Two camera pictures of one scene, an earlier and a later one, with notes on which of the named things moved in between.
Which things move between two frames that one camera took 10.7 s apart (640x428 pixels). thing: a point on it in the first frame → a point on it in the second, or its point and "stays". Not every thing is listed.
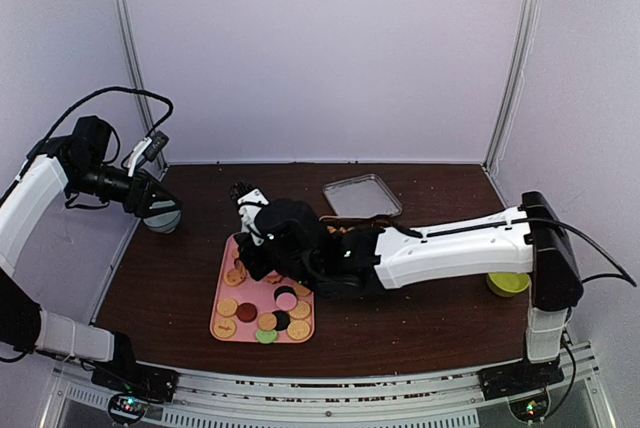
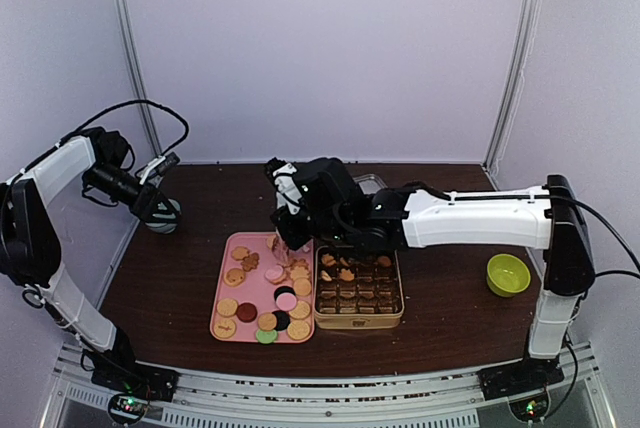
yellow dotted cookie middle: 301,311 stays
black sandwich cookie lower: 283,319 stays
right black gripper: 257,267 → 293,238
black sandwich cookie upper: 284,289 stays
